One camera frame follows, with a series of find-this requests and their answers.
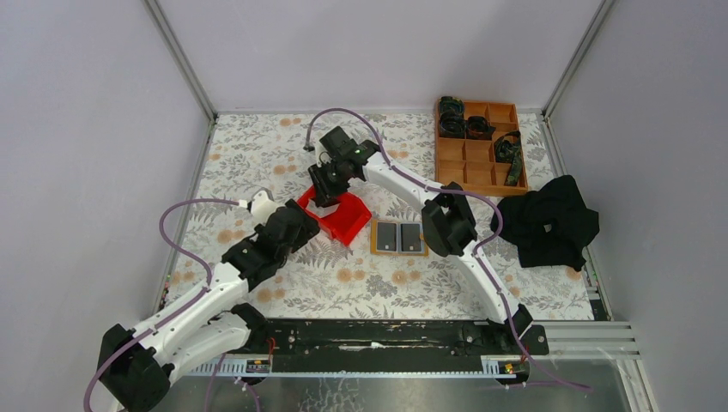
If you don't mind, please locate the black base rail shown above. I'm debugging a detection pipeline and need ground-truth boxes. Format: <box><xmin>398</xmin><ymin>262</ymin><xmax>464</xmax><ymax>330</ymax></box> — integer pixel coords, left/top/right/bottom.
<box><xmin>234</xmin><ymin>318</ymin><xmax>549</xmax><ymax>374</ymax></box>

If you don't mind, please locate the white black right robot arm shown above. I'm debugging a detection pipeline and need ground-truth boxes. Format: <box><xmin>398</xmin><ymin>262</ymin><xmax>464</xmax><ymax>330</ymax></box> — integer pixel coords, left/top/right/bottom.
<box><xmin>309</xmin><ymin>127</ymin><xmax>533</xmax><ymax>354</ymax></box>

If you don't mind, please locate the black cloth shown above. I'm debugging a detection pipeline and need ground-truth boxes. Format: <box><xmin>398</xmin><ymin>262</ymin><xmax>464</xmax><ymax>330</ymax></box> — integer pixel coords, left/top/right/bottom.
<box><xmin>490</xmin><ymin>175</ymin><xmax>600</xmax><ymax>271</ymax></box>

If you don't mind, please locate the rolled dark belt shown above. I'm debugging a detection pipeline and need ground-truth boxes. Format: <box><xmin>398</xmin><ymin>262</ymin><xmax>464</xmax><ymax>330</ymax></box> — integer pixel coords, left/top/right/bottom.
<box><xmin>438</xmin><ymin>114</ymin><xmax>467</xmax><ymax>139</ymax></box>
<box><xmin>438</xmin><ymin>96</ymin><xmax>464</xmax><ymax>117</ymax></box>
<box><xmin>466</xmin><ymin>116</ymin><xmax>496</xmax><ymax>141</ymax></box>

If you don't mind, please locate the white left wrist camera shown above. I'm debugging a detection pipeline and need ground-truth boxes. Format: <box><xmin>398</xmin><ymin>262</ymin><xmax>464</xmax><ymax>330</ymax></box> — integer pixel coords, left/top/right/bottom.
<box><xmin>247</xmin><ymin>189</ymin><xmax>281</xmax><ymax>224</ymax></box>

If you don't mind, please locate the red plastic bin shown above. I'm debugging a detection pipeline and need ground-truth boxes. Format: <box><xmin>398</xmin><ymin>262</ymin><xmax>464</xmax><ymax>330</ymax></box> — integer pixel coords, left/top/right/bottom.
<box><xmin>296</xmin><ymin>186</ymin><xmax>372</xmax><ymax>246</ymax></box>

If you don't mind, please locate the yellow leather card holder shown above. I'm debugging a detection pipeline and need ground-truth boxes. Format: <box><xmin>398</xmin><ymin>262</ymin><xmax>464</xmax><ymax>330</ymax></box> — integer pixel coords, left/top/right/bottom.
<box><xmin>370</xmin><ymin>220</ymin><xmax>429</xmax><ymax>257</ymax></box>

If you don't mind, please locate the brown compartment organizer tray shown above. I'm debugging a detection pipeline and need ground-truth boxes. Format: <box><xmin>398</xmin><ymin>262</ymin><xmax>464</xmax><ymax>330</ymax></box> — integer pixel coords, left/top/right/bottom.
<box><xmin>434</xmin><ymin>99</ymin><xmax>529</xmax><ymax>197</ymax></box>

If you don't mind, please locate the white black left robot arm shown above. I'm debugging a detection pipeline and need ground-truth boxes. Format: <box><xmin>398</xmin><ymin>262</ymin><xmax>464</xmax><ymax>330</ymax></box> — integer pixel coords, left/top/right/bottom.
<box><xmin>83</xmin><ymin>192</ymin><xmax>319</xmax><ymax>411</ymax></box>

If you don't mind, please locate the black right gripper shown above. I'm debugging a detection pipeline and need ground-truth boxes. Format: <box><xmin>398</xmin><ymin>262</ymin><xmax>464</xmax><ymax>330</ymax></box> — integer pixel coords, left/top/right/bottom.
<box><xmin>307</xmin><ymin>160</ymin><xmax>349</xmax><ymax>209</ymax></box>

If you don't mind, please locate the loose dark strap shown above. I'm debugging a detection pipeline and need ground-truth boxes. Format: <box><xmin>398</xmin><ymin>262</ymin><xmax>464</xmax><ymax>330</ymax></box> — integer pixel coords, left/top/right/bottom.
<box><xmin>492</xmin><ymin>130</ymin><xmax>525</xmax><ymax>188</ymax></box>

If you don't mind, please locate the dark brown credit card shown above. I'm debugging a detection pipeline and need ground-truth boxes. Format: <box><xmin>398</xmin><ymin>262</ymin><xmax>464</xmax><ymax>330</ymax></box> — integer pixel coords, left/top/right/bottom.
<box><xmin>400</xmin><ymin>222</ymin><xmax>423</xmax><ymax>253</ymax></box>

